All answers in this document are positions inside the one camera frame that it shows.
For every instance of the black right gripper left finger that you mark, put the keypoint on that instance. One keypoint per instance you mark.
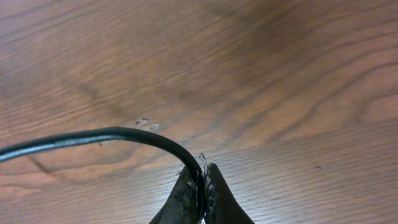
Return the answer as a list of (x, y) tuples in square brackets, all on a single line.
[(180, 207)]

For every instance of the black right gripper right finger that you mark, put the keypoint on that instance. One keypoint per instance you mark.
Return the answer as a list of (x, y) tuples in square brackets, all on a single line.
[(222, 207)]

